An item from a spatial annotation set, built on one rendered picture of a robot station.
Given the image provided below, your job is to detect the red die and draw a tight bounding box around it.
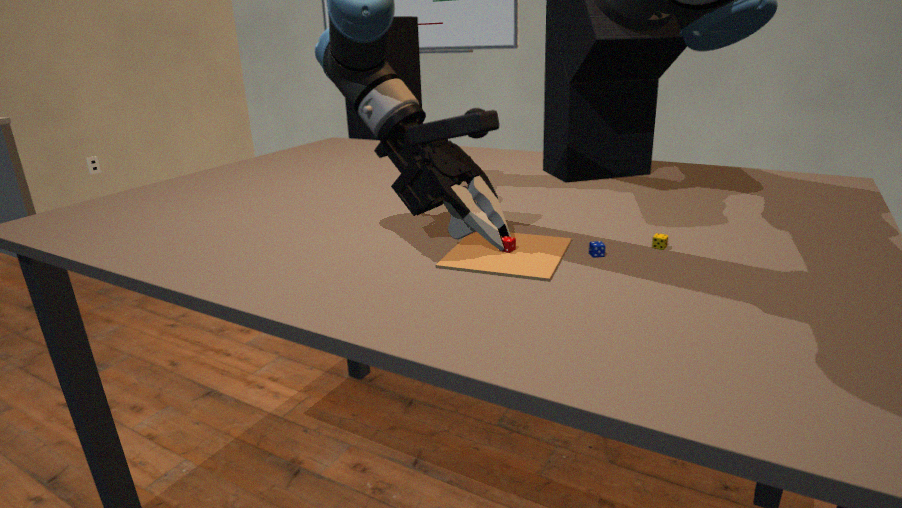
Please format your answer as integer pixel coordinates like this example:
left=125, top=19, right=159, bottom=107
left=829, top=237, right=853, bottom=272
left=499, top=236, right=516, bottom=253

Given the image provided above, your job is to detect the yellow die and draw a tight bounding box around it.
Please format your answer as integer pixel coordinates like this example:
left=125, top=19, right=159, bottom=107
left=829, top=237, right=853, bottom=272
left=652, top=233, right=668, bottom=250

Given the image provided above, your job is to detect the orange flat mat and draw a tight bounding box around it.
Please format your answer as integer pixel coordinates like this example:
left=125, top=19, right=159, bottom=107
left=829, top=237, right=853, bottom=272
left=436, top=231, right=572, bottom=282

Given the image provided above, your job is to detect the blue die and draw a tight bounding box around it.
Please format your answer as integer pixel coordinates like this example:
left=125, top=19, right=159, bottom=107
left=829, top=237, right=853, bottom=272
left=589, top=241, right=605, bottom=258

